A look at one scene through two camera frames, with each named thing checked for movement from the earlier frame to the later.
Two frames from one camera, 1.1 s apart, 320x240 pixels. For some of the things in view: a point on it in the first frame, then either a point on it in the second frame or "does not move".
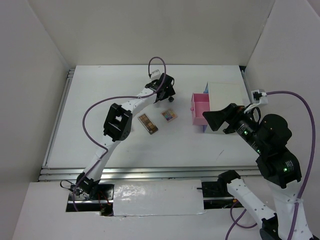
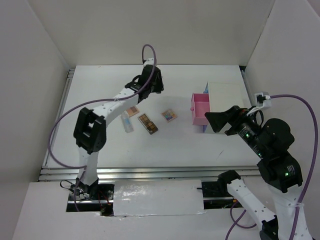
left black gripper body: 169,92 to 157,86
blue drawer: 206,88 does not move
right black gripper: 230,121 does not move
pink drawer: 200,103 does not move
